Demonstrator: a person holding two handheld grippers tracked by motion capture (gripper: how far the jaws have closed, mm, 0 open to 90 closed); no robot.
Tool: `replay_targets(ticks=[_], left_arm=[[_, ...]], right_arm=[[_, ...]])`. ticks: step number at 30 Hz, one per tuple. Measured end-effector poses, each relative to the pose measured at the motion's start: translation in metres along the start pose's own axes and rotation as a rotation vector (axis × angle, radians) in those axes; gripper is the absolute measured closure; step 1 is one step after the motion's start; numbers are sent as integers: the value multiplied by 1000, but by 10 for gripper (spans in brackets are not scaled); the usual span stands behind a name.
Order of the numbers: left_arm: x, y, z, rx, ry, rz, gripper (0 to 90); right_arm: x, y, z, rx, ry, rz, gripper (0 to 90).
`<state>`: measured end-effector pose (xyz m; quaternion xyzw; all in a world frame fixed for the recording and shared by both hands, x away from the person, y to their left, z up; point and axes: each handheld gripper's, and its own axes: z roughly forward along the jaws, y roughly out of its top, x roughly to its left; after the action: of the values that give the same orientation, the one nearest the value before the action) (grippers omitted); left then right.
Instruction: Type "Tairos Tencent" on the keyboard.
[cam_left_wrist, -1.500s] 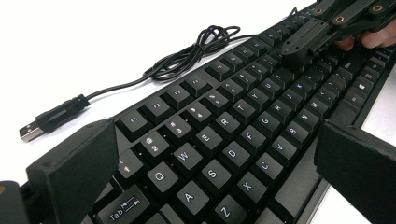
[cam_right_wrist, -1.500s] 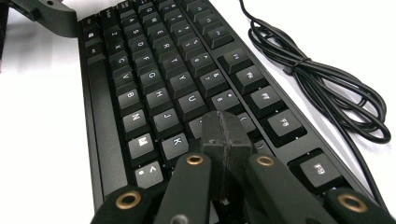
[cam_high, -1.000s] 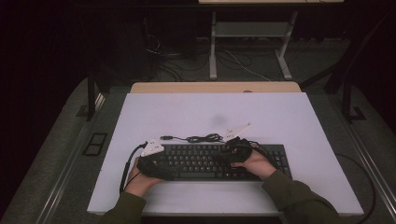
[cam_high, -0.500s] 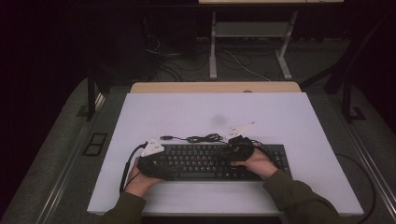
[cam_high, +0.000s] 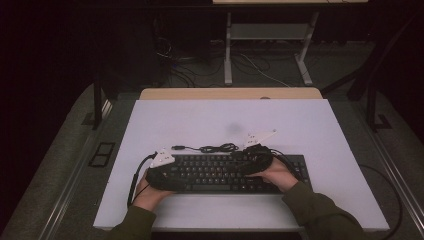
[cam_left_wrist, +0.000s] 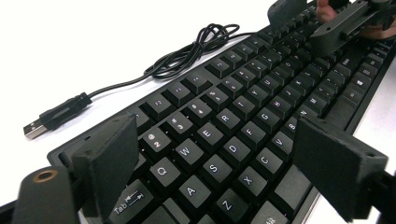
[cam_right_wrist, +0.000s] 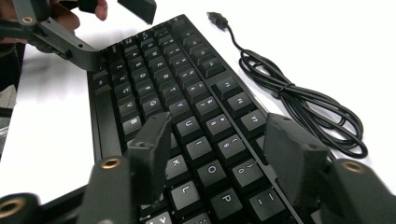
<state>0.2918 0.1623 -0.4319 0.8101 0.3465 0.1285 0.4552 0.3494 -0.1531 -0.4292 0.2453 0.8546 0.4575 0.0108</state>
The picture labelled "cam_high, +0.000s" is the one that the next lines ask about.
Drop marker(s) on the black metal stand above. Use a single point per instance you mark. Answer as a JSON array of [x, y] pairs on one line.
[[97, 103], [371, 106]]

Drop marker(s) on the aluminium rail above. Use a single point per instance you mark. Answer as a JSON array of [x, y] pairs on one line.
[[396, 180], [71, 186]]

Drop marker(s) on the grey metal desk frame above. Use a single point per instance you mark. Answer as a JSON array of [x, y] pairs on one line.
[[266, 31]]

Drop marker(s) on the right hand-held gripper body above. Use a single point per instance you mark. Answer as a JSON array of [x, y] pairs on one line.
[[261, 156]]

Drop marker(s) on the person's left hand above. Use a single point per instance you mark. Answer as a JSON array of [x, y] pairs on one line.
[[148, 196]]

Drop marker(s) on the white board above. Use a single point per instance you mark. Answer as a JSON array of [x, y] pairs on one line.
[[233, 116]]

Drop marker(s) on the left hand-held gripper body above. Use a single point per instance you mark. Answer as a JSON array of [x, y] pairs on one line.
[[160, 175]]

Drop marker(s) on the wooden table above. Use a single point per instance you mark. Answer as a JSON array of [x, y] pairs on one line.
[[200, 94]]

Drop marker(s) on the black floor outlet box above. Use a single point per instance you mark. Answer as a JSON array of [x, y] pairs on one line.
[[101, 154]]

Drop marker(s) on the person's right hand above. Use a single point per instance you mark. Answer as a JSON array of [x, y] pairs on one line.
[[278, 175]]

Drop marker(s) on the black computer keyboard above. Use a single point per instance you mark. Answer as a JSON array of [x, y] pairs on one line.
[[213, 173]]

